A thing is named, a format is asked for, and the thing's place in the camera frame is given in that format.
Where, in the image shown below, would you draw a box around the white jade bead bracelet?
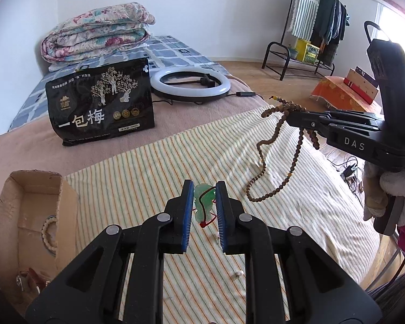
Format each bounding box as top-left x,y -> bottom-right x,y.
40,216 -> 59,256

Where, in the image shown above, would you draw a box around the brown wooden bead necklace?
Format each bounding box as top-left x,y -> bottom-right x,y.
244,95 -> 322,204

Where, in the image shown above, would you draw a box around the blue checkered bed sheet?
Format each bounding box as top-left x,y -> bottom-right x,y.
8,34 -> 231,133

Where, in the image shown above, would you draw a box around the red and beige boxes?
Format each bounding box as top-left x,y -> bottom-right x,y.
344,67 -> 379,104

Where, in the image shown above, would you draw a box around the right hand white glove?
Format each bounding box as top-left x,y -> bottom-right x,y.
362,162 -> 405,227

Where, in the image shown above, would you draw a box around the folded floral quilt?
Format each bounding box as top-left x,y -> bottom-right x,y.
41,2 -> 156,65

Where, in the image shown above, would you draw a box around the white ring light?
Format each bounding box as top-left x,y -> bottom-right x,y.
150,67 -> 231,102

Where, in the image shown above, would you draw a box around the green jade pendant red cord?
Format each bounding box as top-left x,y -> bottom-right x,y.
192,183 -> 218,229

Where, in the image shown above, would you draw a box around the yellow box on rack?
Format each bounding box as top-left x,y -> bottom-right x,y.
295,39 -> 320,65

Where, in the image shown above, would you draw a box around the dark hanging clothes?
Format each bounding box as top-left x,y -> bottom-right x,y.
310,0 -> 350,67

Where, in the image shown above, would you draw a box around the black clothes rack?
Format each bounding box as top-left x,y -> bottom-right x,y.
261,0 -> 336,81

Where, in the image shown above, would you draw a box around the striped yellow towel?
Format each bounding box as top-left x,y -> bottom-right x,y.
0,104 -> 382,324

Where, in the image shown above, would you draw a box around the orange patterned cloth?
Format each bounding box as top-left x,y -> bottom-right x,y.
309,76 -> 382,114

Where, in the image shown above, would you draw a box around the pink brown blanket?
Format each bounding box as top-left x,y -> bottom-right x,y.
0,78 -> 267,195

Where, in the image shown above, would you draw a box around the black ring light cable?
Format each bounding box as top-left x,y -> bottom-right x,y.
151,91 -> 264,106

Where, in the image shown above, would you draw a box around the striped hanging cloth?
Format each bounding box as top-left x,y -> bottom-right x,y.
287,0 -> 320,40

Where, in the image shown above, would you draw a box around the cardboard box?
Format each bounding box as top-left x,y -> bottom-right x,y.
0,170 -> 77,314

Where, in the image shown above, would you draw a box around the black snack bag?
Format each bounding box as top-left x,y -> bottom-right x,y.
45,58 -> 155,146

